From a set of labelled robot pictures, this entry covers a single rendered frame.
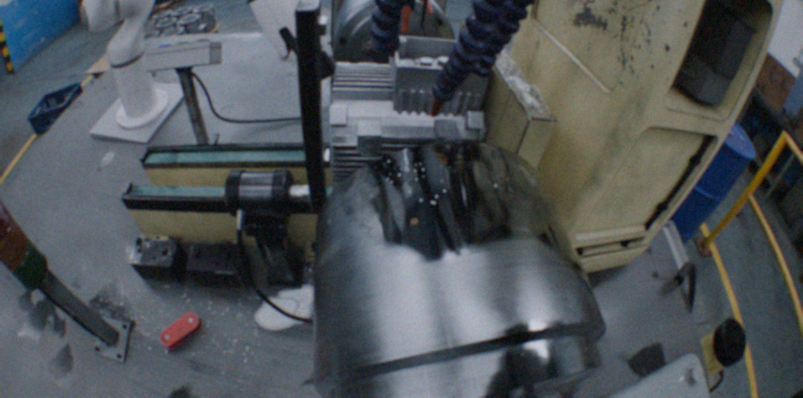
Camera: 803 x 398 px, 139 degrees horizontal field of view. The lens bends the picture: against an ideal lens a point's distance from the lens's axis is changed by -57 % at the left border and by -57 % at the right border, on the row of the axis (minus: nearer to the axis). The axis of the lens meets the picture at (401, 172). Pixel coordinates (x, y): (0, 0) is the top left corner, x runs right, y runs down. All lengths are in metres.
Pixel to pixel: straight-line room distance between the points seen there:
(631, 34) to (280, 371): 0.66
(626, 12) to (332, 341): 0.45
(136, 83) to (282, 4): 0.67
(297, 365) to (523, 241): 0.42
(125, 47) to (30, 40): 6.70
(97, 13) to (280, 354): 0.84
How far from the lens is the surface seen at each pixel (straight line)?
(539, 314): 0.21
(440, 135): 0.44
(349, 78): 0.47
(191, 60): 0.77
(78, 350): 0.77
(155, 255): 0.66
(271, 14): 0.47
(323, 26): 0.30
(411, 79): 0.44
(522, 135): 0.40
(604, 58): 0.49
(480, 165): 0.27
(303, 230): 0.61
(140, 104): 1.09
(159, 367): 0.64
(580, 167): 0.51
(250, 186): 0.43
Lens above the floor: 1.34
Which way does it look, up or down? 44 degrees down
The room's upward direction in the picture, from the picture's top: 8 degrees clockwise
